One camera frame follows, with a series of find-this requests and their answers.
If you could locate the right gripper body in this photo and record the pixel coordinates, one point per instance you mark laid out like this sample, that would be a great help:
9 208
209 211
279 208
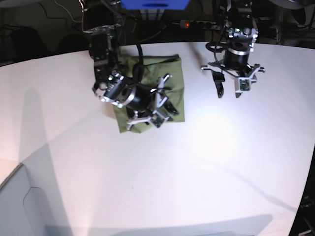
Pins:
122 91

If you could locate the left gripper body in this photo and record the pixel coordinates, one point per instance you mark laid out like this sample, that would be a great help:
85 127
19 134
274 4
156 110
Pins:
234 61

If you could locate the green T-shirt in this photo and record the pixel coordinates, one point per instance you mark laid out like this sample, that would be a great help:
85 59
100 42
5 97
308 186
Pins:
155 67

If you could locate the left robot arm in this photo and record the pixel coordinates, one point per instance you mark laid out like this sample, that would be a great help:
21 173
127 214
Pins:
237 37

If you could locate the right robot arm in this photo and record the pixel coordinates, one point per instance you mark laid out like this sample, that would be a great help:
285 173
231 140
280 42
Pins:
100 20

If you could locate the black power strip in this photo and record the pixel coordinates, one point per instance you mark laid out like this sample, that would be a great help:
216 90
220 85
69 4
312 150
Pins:
201 25

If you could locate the blue plastic box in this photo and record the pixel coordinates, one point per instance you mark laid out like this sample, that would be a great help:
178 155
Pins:
155 4

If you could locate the grey panel at table corner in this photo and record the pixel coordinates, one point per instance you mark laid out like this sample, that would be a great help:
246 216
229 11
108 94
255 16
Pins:
20 212

